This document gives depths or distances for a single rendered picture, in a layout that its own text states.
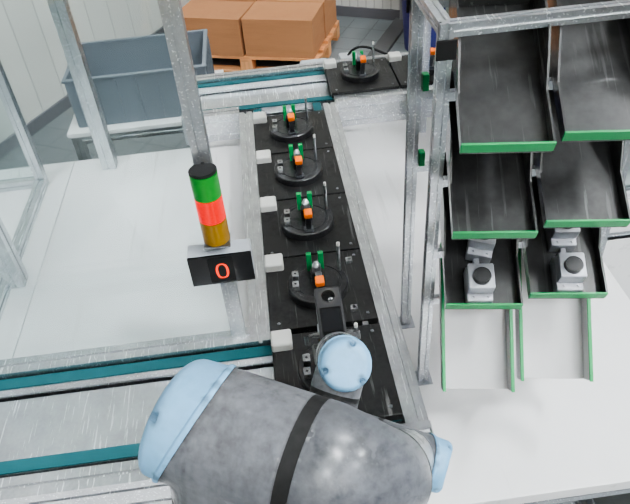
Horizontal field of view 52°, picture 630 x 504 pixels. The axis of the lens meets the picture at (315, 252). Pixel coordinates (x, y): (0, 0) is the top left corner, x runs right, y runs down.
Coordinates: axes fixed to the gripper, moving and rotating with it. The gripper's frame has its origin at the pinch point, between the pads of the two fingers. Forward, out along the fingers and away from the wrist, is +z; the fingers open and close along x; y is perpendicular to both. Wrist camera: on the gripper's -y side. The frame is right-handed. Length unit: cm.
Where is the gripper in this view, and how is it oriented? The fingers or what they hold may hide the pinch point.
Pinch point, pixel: (329, 333)
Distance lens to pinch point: 126.4
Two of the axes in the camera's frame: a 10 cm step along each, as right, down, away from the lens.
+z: -0.4, 0.6, 10.0
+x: 9.9, -1.2, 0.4
